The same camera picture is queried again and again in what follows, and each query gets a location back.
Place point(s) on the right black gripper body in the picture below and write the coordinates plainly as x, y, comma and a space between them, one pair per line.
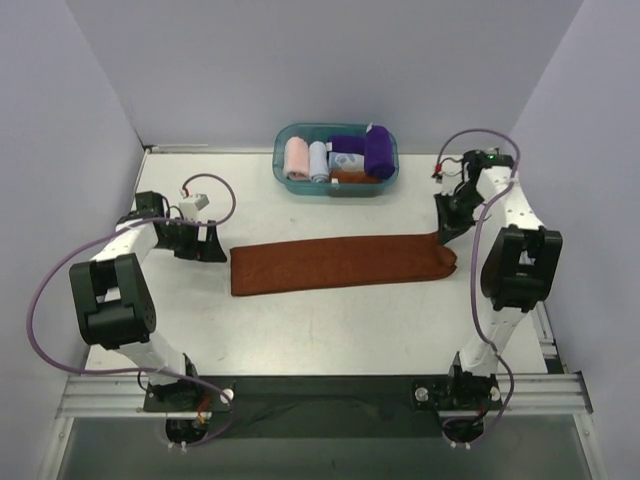
451, 215

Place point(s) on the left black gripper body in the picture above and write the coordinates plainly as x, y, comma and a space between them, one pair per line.
201, 240

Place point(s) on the purple towel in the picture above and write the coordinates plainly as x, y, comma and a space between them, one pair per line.
378, 153
348, 144

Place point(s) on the brown towel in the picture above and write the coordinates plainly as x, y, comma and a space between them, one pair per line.
351, 177
338, 262

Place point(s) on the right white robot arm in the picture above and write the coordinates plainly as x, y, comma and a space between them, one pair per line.
471, 377

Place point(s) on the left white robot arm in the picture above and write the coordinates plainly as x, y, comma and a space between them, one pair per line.
114, 305

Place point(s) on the brown rolled towel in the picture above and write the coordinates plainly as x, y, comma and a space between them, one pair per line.
351, 177

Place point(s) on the white patterned rolled towel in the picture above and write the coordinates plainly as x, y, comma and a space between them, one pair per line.
349, 162

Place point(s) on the purple folded towel in basket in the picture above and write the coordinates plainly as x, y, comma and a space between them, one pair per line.
348, 144

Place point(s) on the light blue rolled towel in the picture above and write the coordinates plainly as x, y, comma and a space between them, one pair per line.
318, 162

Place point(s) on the pink rolled towel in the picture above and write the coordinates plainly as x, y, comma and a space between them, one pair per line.
296, 159

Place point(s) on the teal plastic basket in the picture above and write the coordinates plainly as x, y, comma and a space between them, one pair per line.
312, 132

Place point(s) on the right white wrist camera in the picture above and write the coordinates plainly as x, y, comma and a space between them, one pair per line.
448, 183

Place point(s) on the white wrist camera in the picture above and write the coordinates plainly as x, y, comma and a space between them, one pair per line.
192, 205
448, 183

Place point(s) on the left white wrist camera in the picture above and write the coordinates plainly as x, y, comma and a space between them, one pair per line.
192, 205

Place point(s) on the aluminium right side rail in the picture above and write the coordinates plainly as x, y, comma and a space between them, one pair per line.
525, 320

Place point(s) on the aluminium rail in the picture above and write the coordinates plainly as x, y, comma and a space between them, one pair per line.
525, 320
121, 397

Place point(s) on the aluminium front rail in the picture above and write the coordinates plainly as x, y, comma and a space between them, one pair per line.
121, 397

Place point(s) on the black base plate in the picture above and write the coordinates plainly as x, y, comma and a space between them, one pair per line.
330, 407

